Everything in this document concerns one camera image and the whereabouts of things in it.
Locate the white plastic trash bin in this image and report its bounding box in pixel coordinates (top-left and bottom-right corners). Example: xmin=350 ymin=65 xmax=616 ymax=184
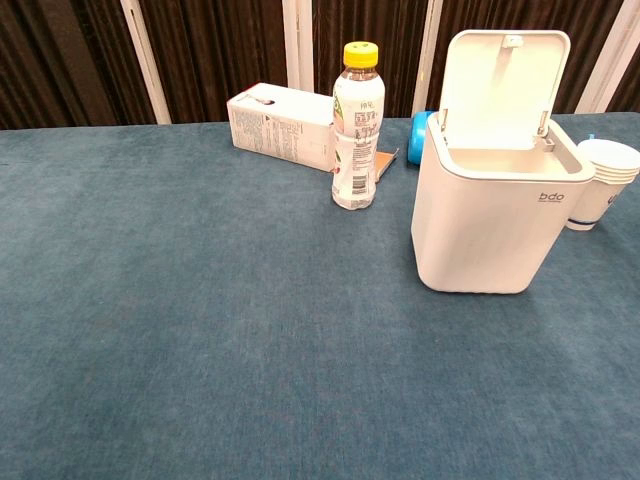
xmin=410 ymin=29 xmax=596 ymax=295

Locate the clear bottle with yellow cap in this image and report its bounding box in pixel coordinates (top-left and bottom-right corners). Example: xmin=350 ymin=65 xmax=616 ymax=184
xmin=331 ymin=41 xmax=387 ymax=211

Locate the white carton box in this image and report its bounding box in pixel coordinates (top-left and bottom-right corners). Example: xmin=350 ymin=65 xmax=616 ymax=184
xmin=226 ymin=83 xmax=401 ymax=182

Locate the blue plastic container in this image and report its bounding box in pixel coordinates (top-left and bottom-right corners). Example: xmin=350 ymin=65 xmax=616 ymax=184
xmin=406 ymin=110 xmax=435 ymax=165

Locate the dark brown curtain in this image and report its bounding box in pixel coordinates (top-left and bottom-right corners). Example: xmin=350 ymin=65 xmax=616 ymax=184
xmin=0 ymin=0 xmax=640 ymax=131

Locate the white paper cup blue band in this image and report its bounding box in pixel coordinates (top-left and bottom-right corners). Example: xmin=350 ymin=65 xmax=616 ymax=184
xmin=565 ymin=177 xmax=635 ymax=232

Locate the white frame post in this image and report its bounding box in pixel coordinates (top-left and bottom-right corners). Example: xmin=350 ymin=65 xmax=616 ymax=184
xmin=574 ymin=0 xmax=640 ymax=114
xmin=119 ymin=0 xmax=173 ymax=125
xmin=412 ymin=0 xmax=445 ymax=113
xmin=281 ymin=0 xmax=315 ymax=94

